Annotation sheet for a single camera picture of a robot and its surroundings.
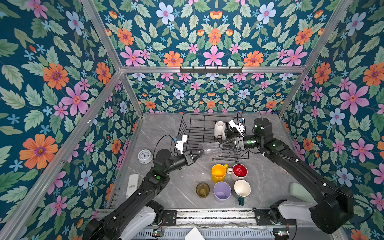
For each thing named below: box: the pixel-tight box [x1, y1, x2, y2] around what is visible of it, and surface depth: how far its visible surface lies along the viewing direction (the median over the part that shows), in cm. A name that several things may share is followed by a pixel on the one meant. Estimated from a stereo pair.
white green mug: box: [233, 179, 252, 206], surface depth 76 cm
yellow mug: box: [211, 163, 229, 183], surface depth 84 cm
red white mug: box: [227, 163, 248, 182], surface depth 86 cm
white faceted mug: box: [213, 120, 226, 141], surface depth 98 cm
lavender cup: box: [213, 181, 232, 203], surface depth 75 cm
